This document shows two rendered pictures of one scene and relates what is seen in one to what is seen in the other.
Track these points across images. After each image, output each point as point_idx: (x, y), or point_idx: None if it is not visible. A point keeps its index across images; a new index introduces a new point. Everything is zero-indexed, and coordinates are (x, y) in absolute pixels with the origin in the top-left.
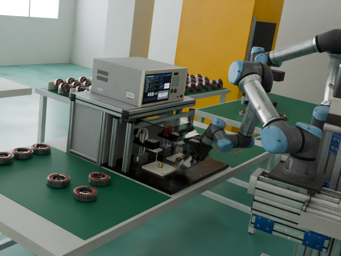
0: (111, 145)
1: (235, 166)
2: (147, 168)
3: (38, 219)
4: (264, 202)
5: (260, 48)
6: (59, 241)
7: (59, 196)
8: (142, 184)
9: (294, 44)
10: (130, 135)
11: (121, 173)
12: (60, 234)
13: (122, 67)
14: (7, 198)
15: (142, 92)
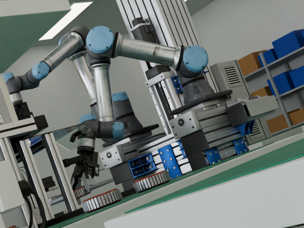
0: (37, 184)
1: None
2: None
3: (226, 161)
4: (210, 130)
5: (11, 72)
6: (282, 140)
7: (150, 189)
8: None
9: (59, 45)
10: (58, 150)
11: (73, 216)
12: (265, 146)
13: None
14: (158, 188)
15: (13, 106)
